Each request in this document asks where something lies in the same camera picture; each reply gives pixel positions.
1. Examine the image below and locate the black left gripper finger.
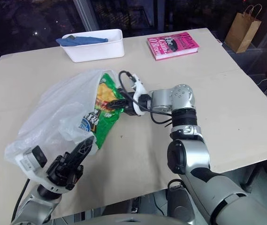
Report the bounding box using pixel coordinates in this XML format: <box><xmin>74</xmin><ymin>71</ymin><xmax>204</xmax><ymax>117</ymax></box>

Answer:
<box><xmin>70</xmin><ymin>136</ymin><xmax>95</xmax><ymax>166</ymax></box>

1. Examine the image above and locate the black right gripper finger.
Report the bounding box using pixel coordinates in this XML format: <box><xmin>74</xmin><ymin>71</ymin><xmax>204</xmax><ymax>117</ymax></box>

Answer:
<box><xmin>108</xmin><ymin>99</ymin><xmax>126</xmax><ymax>110</ymax></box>

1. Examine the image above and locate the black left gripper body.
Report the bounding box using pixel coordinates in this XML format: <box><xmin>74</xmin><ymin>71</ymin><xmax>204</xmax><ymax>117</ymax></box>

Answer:
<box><xmin>46</xmin><ymin>151</ymin><xmax>84</xmax><ymax>191</ymax></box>

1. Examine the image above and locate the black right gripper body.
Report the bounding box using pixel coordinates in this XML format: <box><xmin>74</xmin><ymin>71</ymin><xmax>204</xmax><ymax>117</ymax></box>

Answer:
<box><xmin>122</xmin><ymin>91</ymin><xmax>139</xmax><ymax>116</ymax></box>

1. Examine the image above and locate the green snack bag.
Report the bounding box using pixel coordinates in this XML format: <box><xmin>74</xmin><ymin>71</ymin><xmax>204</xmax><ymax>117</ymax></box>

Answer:
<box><xmin>78</xmin><ymin>73</ymin><xmax>127</xmax><ymax>150</ymax></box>

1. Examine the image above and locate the clear plastic bag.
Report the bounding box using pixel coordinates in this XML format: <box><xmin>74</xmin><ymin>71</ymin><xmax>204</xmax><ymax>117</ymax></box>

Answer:
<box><xmin>4</xmin><ymin>69</ymin><xmax>120</xmax><ymax>170</ymax></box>

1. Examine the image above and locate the brown paper bag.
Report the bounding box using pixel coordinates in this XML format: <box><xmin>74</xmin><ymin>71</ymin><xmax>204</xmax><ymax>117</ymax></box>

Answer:
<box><xmin>224</xmin><ymin>4</ymin><xmax>262</xmax><ymax>54</ymax></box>

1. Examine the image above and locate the white plastic bin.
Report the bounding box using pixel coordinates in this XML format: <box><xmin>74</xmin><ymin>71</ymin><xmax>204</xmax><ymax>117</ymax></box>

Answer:
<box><xmin>61</xmin><ymin>28</ymin><xmax>125</xmax><ymax>63</ymax></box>

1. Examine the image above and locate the blue cloth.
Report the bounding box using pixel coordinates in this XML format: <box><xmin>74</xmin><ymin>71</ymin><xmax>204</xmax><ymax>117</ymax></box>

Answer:
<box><xmin>55</xmin><ymin>34</ymin><xmax>109</xmax><ymax>47</ymax></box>

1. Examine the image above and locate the pink book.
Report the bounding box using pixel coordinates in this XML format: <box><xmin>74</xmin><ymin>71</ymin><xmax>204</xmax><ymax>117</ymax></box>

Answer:
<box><xmin>146</xmin><ymin>31</ymin><xmax>199</xmax><ymax>61</ymax></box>

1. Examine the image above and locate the black rounded object under table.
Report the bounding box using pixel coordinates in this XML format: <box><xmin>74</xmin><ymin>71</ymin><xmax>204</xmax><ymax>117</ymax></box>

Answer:
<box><xmin>166</xmin><ymin>179</ymin><xmax>188</xmax><ymax>213</ymax></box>

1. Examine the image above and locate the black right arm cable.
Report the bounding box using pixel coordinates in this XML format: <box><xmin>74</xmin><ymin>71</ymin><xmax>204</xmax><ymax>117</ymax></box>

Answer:
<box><xmin>118</xmin><ymin>70</ymin><xmax>174</xmax><ymax>128</ymax></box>

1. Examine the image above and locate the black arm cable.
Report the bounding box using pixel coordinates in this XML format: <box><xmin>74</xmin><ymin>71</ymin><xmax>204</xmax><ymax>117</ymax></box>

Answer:
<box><xmin>11</xmin><ymin>179</ymin><xmax>30</xmax><ymax>222</ymax></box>
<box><xmin>118</xmin><ymin>70</ymin><xmax>174</xmax><ymax>128</ymax></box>

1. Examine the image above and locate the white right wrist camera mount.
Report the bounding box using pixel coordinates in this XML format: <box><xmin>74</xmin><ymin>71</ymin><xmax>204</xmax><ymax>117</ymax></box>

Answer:
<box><xmin>130</xmin><ymin>74</ymin><xmax>153</xmax><ymax>117</ymax></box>

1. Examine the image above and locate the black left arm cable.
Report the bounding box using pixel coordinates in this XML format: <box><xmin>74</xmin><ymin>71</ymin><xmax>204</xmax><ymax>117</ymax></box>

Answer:
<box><xmin>11</xmin><ymin>179</ymin><xmax>30</xmax><ymax>222</ymax></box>

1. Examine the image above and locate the grey window frame post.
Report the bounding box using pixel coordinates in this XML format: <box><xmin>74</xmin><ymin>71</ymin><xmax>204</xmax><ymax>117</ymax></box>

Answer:
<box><xmin>75</xmin><ymin>0</ymin><xmax>94</xmax><ymax>27</ymax></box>

